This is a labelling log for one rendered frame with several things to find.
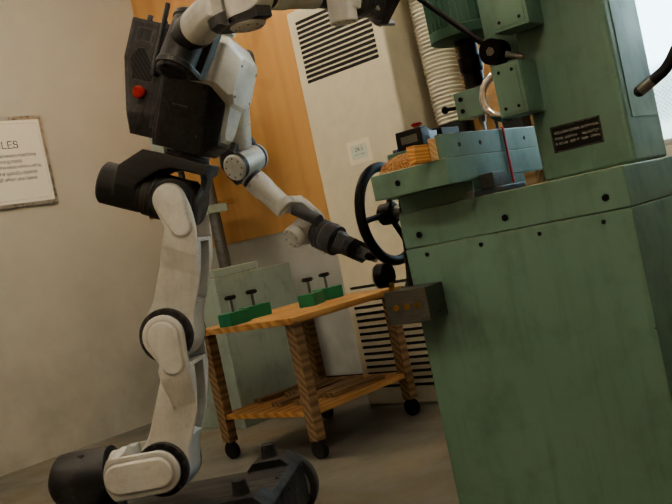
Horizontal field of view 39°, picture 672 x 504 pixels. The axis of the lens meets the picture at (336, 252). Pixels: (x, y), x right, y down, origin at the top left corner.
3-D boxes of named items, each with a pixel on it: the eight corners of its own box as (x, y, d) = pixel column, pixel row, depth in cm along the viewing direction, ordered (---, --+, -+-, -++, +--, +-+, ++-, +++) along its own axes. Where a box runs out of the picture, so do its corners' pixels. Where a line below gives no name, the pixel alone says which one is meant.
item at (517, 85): (518, 118, 220) (508, 67, 219) (546, 110, 215) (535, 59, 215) (500, 119, 212) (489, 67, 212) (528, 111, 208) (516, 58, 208)
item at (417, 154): (537, 149, 262) (534, 134, 262) (544, 147, 261) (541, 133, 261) (409, 165, 209) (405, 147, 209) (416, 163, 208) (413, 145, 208)
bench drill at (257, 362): (254, 402, 502) (192, 113, 499) (335, 399, 458) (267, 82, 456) (182, 428, 468) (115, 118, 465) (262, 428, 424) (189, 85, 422)
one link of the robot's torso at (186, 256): (135, 363, 241) (140, 181, 239) (157, 353, 258) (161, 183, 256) (192, 366, 239) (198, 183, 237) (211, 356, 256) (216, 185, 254)
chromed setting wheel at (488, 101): (488, 127, 225) (477, 76, 224) (535, 114, 217) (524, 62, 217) (482, 127, 222) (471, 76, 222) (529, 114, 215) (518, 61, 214)
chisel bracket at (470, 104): (472, 125, 243) (465, 93, 243) (521, 112, 235) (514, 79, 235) (458, 126, 237) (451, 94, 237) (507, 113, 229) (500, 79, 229)
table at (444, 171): (464, 187, 277) (460, 167, 277) (559, 165, 259) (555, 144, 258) (343, 209, 229) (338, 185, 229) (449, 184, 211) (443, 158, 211)
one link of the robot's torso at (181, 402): (129, 499, 241) (134, 314, 239) (154, 477, 261) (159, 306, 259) (188, 503, 239) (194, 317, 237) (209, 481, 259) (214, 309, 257)
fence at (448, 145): (549, 145, 259) (545, 126, 259) (555, 144, 258) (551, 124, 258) (438, 159, 212) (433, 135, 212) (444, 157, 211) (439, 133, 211)
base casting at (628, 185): (489, 228, 266) (483, 196, 266) (694, 188, 230) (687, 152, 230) (404, 250, 230) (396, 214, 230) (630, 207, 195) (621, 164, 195)
